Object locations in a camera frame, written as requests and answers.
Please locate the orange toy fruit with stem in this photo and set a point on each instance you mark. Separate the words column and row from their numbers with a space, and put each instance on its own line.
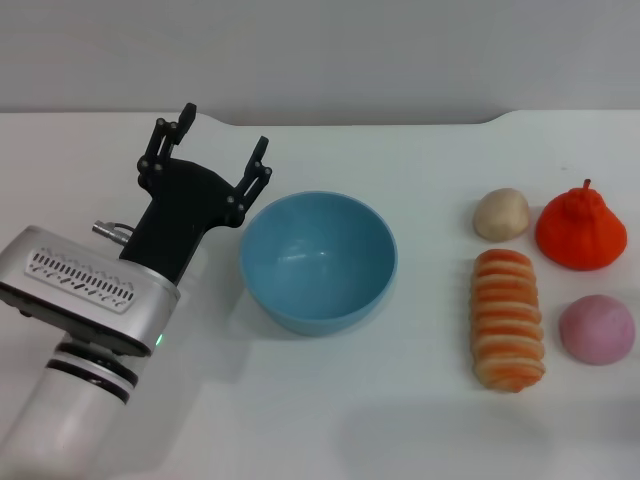
column 580, row 235

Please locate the beige round bun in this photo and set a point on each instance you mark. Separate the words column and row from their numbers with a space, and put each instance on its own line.
column 501, row 213

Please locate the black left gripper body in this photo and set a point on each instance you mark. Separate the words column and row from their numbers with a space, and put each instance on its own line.
column 175, row 215

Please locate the blue bowl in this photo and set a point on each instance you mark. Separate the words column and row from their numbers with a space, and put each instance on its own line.
column 320, row 260

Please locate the pink round bun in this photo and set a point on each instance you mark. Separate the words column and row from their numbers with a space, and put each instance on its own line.
column 596, row 330

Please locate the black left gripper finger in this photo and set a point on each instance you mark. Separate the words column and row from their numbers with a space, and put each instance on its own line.
column 252, row 177
column 162, row 145

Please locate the orange striped bread loaf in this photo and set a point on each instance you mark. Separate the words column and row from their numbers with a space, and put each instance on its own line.
column 507, row 320

